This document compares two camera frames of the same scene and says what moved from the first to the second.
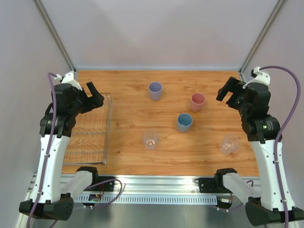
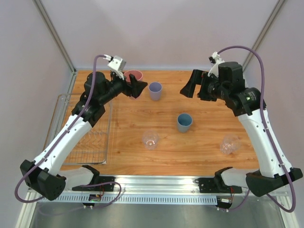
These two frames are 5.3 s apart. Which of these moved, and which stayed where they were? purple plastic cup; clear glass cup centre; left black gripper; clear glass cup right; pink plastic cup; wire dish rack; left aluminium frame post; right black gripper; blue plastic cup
Moved: right black gripper; pink plastic cup; left black gripper
Stayed: wire dish rack; clear glass cup centre; blue plastic cup; purple plastic cup; clear glass cup right; left aluminium frame post
